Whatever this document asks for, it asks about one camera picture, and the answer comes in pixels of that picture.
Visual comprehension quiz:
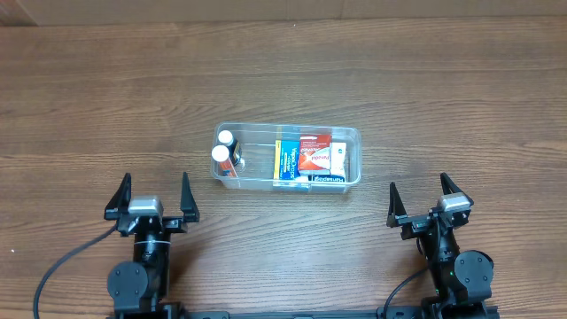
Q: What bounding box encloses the white orange plaster box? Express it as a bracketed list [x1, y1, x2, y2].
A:
[311, 142, 346, 183]

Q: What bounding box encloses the clear plastic container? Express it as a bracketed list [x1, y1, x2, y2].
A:
[211, 122, 362, 192]

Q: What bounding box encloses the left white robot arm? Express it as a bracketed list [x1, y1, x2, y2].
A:
[104, 173, 199, 318]

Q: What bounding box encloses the red white small box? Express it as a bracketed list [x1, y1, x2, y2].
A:
[298, 135, 331, 175]

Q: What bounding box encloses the orange tube white cap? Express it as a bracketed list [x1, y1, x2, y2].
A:
[212, 144, 237, 177]

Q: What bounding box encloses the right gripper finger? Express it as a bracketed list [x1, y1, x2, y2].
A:
[386, 183, 408, 228]
[440, 172, 474, 206]

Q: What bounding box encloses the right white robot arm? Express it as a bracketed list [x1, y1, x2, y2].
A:
[377, 173, 500, 319]

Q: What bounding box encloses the blue yellow VapoDrops box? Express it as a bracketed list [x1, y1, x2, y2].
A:
[274, 140, 300, 180]

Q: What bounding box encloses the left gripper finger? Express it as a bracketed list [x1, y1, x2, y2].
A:
[180, 172, 200, 222]
[104, 173, 131, 221]

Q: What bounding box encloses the black bottle white cap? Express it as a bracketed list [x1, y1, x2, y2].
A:
[218, 130, 241, 166]

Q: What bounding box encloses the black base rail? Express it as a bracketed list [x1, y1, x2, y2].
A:
[176, 305, 501, 319]

